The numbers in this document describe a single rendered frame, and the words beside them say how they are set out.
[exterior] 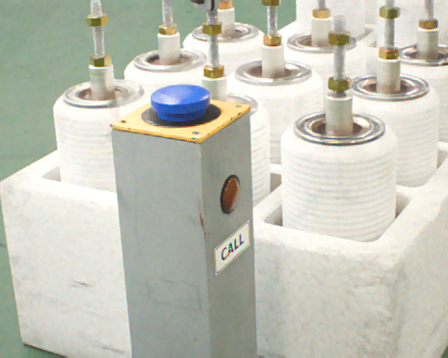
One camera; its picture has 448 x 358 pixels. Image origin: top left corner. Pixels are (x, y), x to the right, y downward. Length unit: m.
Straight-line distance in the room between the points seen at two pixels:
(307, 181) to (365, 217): 0.06
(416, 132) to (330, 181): 0.14
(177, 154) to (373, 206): 0.22
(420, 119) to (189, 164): 0.31
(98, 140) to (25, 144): 0.66
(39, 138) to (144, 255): 0.90
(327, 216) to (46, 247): 0.28
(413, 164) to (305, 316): 0.18
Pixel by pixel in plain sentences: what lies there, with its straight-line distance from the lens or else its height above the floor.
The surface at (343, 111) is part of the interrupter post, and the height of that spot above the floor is 0.27.
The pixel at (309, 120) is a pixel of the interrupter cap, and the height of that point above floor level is 0.25.
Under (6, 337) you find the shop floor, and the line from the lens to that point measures 1.02.
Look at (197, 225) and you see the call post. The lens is 0.63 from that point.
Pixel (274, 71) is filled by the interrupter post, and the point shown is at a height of 0.26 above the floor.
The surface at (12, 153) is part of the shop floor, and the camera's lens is 1.50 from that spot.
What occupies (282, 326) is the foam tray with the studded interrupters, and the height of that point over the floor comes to 0.10.
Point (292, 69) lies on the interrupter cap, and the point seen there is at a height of 0.25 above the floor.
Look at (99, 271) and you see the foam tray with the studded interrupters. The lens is 0.89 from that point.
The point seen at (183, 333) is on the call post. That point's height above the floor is 0.17.
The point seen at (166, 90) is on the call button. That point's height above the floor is 0.33.
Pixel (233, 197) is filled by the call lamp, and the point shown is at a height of 0.26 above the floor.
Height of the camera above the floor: 0.53
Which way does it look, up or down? 23 degrees down
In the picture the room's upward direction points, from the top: 2 degrees counter-clockwise
